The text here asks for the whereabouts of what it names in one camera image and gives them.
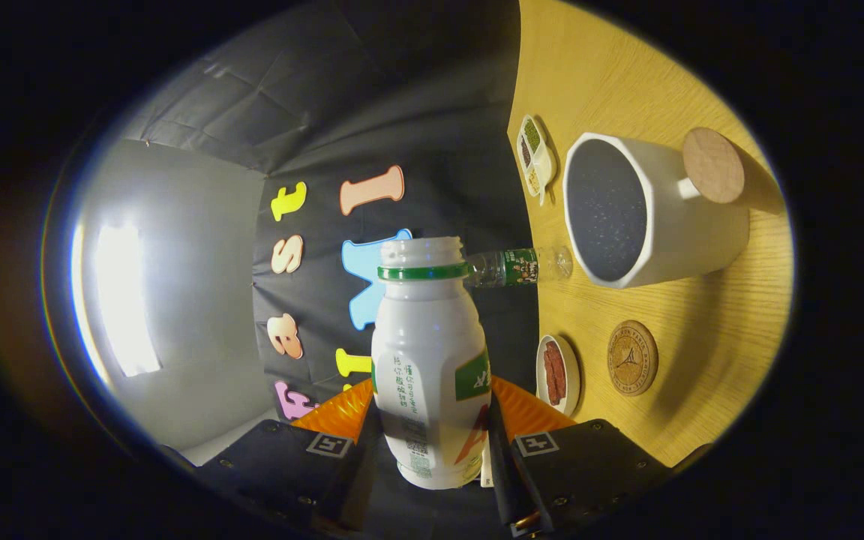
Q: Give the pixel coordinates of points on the black backdrop cloth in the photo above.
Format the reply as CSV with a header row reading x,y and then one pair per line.
x,y
439,112

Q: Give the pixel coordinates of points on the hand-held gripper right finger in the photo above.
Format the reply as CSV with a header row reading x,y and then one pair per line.
x,y
589,469

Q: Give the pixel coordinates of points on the white divided tray of beans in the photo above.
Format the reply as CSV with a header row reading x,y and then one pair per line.
x,y
533,157

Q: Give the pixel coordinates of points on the wooden table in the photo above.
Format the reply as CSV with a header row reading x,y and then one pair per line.
x,y
702,337

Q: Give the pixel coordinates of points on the clear water bottle green label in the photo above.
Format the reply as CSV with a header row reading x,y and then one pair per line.
x,y
514,268

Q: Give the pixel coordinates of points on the red meat slice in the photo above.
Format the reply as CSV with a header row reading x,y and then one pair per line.
x,y
549,382
560,367

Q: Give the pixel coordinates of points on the round cork coaster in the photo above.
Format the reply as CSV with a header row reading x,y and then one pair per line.
x,y
632,358

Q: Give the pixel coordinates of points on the white round plate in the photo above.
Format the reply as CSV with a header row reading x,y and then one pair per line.
x,y
573,375

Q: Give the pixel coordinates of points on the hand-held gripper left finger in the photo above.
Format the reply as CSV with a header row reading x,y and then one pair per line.
x,y
289,469

